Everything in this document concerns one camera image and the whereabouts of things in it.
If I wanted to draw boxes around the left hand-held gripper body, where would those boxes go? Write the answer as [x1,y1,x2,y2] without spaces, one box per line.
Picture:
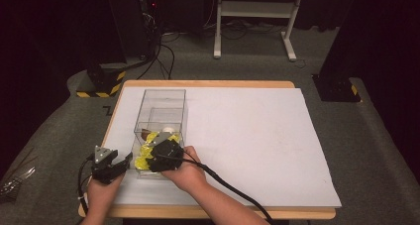
[91,145,126,185]

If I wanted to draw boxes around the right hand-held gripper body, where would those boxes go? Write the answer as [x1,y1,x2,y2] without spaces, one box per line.
[145,132,185,173]

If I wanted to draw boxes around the clear plastic storage box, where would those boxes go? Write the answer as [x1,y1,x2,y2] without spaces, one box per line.
[133,88,189,146]

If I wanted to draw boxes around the person's left hand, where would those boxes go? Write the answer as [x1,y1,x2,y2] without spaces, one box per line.
[85,172,126,207]

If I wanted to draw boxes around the person's right hand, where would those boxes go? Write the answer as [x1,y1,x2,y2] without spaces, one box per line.
[160,145,208,191]

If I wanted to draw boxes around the black stand with striped base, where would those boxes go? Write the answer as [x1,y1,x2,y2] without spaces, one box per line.
[75,0,128,99]

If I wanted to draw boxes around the wooden table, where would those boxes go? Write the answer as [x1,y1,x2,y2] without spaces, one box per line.
[77,79,338,221]

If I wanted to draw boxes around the white table sheet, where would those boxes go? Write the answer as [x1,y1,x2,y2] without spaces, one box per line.
[104,85,343,209]

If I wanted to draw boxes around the clear plastic wrap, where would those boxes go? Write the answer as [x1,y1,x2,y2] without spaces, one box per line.
[0,147,38,200]

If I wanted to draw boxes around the white metal stand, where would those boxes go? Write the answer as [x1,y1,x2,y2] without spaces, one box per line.
[213,0,306,62]

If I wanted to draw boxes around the black stand with dark base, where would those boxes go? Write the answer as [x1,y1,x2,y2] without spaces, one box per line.
[311,0,420,103]

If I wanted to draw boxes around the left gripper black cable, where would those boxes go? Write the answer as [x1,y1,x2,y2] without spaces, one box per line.
[76,154,96,217]

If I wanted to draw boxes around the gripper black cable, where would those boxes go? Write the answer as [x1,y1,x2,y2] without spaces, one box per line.
[76,154,96,217]
[156,154,275,225]

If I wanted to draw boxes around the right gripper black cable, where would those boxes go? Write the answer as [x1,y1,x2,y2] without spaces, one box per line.
[156,154,275,225]

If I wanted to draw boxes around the black floor cables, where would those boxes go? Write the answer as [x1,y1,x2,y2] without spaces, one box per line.
[136,33,176,81]

